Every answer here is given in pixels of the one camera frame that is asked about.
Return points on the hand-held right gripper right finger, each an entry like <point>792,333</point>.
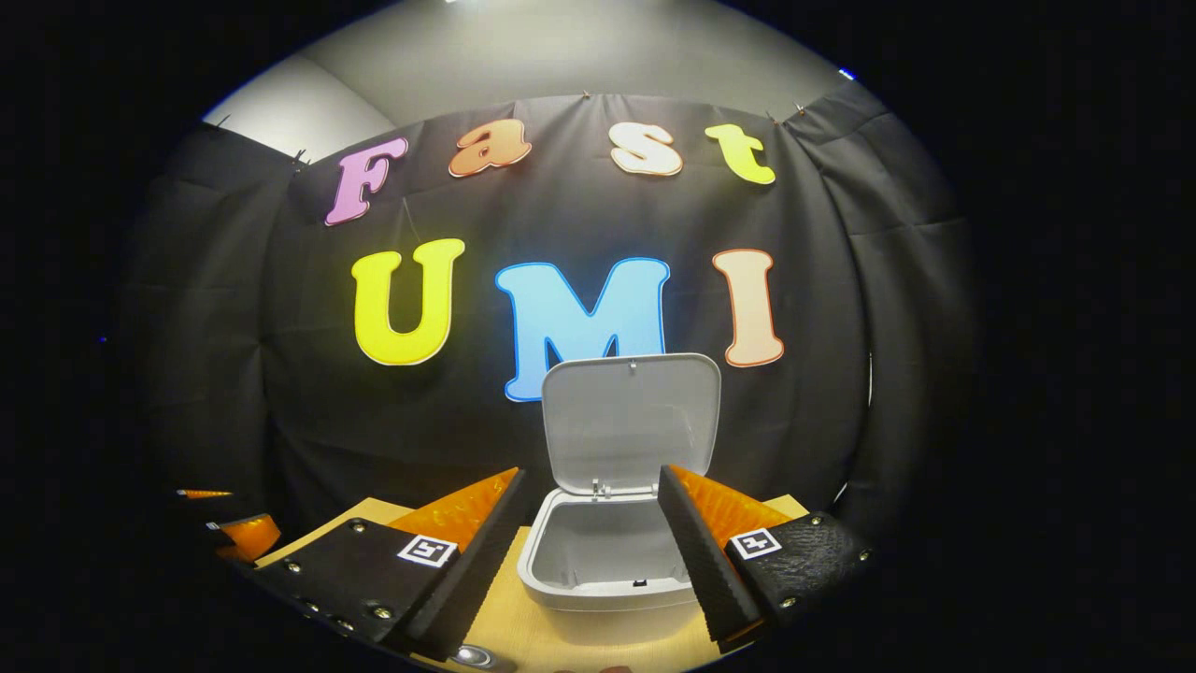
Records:
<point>701,561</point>

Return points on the white desktop garbage bin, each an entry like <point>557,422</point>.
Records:
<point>626,421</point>

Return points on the wooden desktop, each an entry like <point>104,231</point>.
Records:
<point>509,626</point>

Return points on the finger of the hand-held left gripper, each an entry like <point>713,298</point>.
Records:
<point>250,537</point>
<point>201,493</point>

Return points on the black backdrop cloth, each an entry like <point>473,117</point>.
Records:
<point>561,234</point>

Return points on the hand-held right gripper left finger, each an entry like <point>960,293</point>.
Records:
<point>476,570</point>

